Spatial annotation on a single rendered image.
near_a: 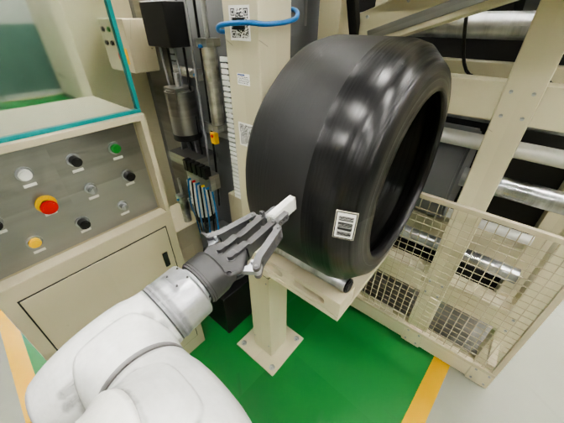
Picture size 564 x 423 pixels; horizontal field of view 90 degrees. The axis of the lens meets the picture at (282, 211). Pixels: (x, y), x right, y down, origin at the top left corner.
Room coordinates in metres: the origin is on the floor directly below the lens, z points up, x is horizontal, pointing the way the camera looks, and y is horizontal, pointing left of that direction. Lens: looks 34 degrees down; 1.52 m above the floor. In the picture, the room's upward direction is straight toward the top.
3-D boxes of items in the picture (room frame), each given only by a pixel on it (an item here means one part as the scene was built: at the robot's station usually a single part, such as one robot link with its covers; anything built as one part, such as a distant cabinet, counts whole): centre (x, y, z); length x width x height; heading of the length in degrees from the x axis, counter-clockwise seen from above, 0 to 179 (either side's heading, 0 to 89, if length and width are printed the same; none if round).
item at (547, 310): (0.86, -0.53, 0.65); 0.90 x 0.02 x 0.70; 50
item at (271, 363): (0.91, 0.06, 0.01); 0.27 x 0.27 x 0.02; 50
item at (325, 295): (0.65, -0.05, 0.84); 0.36 x 0.09 x 0.06; 50
